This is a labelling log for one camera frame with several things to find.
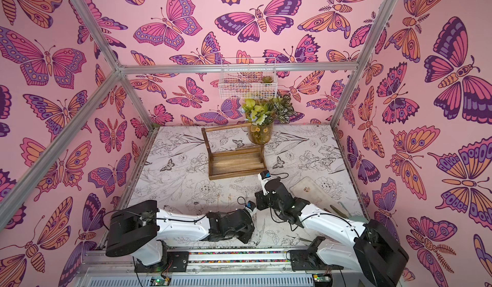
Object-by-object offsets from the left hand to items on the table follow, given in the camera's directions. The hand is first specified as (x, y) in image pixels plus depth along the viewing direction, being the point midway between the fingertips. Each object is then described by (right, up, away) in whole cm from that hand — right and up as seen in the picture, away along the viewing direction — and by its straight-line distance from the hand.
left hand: (256, 232), depth 80 cm
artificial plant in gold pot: (+3, +53, +17) cm, 55 cm away
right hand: (0, +16, +3) cm, 16 cm away
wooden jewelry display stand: (-8, +27, +23) cm, 37 cm away
